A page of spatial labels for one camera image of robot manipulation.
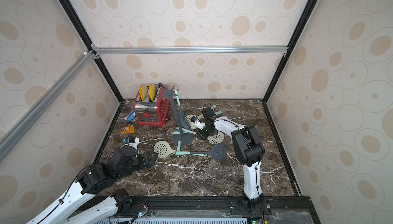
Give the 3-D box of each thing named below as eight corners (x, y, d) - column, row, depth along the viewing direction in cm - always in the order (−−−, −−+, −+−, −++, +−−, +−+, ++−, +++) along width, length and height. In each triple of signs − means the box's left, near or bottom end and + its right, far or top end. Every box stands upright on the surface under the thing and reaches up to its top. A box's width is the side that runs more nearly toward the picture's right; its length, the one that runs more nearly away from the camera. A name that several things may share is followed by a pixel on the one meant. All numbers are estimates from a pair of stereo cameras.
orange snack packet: (122, 135, 102) (120, 133, 100) (122, 129, 105) (121, 127, 103) (134, 132, 103) (133, 130, 101) (134, 126, 106) (133, 124, 104)
